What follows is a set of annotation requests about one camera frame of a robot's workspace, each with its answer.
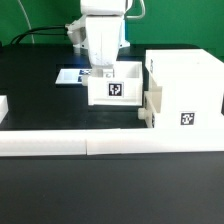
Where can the white front drawer box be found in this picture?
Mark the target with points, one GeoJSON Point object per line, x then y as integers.
{"type": "Point", "coordinates": [147, 111]}

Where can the white drawer box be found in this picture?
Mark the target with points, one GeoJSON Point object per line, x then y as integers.
{"type": "Point", "coordinates": [147, 111]}
{"type": "Point", "coordinates": [122, 88]}

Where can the white front fence bar right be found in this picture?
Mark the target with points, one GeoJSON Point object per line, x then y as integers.
{"type": "Point", "coordinates": [137, 141]}

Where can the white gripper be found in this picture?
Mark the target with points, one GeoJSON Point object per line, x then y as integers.
{"type": "Point", "coordinates": [103, 34]}

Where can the fiducial marker sheet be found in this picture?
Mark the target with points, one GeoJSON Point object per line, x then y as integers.
{"type": "Point", "coordinates": [72, 76]}

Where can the white drawer cabinet frame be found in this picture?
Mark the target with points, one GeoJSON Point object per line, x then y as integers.
{"type": "Point", "coordinates": [187, 88]}

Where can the white front fence bar left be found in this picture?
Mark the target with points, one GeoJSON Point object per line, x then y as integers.
{"type": "Point", "coordinates": [42, 143]}

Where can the white fence bar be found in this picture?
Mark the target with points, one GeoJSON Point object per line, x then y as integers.
{"type": "Point", "coordinates": [3, 107]}
{"type": "Point", "coordinates": [137, 141]}
{"type": "Point", "coordinates": [42, 143]}

